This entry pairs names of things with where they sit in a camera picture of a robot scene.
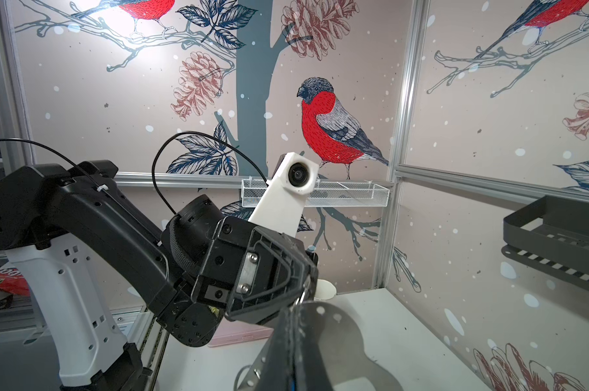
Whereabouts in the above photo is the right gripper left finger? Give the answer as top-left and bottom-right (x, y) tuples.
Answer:
(245, 310), (295, 390)

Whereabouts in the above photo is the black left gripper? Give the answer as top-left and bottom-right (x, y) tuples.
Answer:
(192, 217), (318, 325)

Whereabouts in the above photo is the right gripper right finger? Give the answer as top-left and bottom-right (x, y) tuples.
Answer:
(292, 301), (333, 390)

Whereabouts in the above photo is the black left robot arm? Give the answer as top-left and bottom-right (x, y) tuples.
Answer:
(0, 161), (318, 390)

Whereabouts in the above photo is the pink rectangular tray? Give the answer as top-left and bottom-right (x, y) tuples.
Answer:
(208, 320), (273, 348)

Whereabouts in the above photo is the white ceramic mug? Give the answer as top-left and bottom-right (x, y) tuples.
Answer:
(314, 279), (337, 301)

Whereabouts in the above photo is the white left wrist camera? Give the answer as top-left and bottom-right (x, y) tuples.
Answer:
(249, 152), (319, 237)

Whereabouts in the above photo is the white wire mesh basket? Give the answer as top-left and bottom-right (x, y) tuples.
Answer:
(241, 177), (390, 208)

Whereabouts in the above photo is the black slotted wall basket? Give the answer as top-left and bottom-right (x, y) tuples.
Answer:
(501, 195), (589, 292)

